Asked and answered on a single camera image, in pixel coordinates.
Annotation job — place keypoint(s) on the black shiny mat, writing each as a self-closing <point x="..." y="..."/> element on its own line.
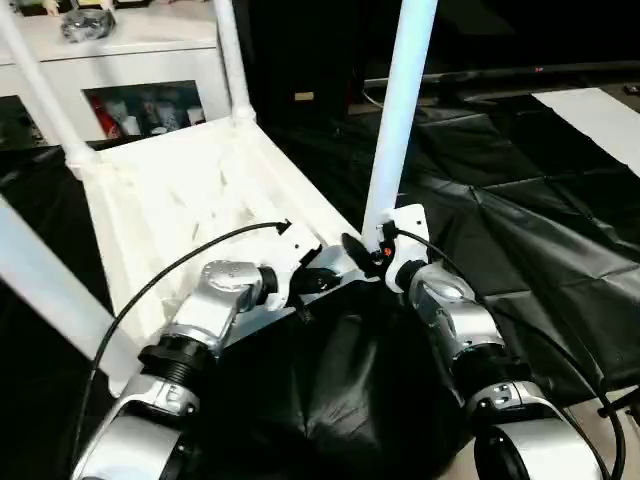
<point x="525" y="240"/>

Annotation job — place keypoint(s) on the small yellow label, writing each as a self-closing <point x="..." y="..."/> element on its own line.
<point x="304" y="95"/>

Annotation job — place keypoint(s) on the long black bar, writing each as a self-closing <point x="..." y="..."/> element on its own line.
<point x="500" y="73"/>

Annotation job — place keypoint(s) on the red white box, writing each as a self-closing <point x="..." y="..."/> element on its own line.
<point x="107" y="120"/>

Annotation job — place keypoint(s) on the white display cabinet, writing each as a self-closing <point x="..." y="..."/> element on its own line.
<point x="125" y="65"/>

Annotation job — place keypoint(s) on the black silver ornament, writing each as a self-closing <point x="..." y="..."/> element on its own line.
<point x="87" y="22"/>

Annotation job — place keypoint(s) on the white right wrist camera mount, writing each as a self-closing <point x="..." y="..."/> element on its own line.
<point x="410" y="225"/>

